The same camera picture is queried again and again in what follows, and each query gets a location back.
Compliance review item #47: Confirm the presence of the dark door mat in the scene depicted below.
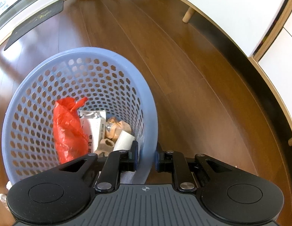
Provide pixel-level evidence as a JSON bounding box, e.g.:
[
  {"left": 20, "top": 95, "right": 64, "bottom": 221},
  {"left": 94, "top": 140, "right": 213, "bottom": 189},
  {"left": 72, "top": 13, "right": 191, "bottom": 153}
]
[{"left": 4, "top": 0, "right": 64, "bottom": 50}]

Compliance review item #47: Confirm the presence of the white wooden cabinet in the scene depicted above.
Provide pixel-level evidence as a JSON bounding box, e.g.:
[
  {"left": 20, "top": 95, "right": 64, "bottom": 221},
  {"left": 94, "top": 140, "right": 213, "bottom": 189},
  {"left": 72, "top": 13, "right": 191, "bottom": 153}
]
[{"left": 178, "top": 0, "right": 292, "bottom": 147}]

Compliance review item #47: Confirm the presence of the blue mesh plastic basket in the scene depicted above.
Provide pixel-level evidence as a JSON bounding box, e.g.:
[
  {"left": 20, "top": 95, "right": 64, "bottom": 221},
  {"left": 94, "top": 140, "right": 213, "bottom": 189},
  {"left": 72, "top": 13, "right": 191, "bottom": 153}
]
[{"left": 1, "top": 47, "right": 158, "bottom": 184}]

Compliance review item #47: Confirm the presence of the red plastic bag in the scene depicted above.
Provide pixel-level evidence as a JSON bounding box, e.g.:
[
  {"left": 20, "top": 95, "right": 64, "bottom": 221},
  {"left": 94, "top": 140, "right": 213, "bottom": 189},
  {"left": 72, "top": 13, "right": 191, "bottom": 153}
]
[{"left": 53, "top": 97, "right": 88, "bottom": 164}]

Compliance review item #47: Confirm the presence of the white paper roll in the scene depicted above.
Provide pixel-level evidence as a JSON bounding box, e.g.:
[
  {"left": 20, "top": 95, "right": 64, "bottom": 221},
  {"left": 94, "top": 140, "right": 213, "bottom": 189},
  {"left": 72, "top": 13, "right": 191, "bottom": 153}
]
[{"left": 113, "top": 131, "right": 135, "bottom": 151}]

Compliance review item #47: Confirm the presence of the white medicine box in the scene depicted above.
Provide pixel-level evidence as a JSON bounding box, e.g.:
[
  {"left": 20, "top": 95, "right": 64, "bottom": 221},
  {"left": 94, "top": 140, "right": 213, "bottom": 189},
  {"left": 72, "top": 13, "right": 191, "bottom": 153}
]
[{"left": 79, "top": 110, "right": 106, "bottom": 153}]

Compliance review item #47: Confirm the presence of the brown crumpled wrapper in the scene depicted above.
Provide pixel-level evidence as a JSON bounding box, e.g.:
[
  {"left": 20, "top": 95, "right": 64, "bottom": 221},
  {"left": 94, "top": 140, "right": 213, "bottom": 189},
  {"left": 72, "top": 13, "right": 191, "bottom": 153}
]
[{"left": 94, "top": 117, "right": 132, "bottom": 157}]

